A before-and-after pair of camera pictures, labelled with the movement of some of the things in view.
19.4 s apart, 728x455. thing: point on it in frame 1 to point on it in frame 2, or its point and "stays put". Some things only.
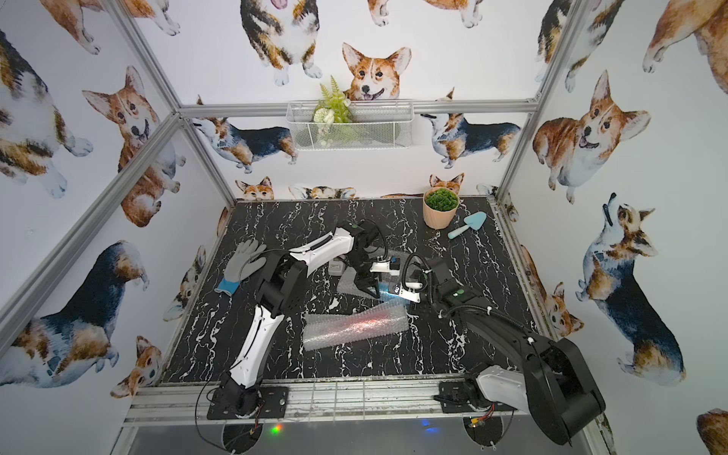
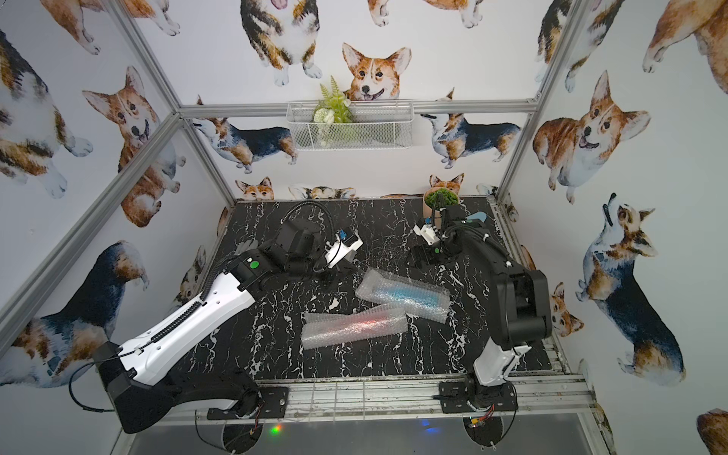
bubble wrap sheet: x=322 y=329 stays put
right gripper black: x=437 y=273 to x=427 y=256
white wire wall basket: x=376 y=125 stays put
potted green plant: x=440 y=206 stays put
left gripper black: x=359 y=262 to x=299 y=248
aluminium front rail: x=310 y=401 stays put
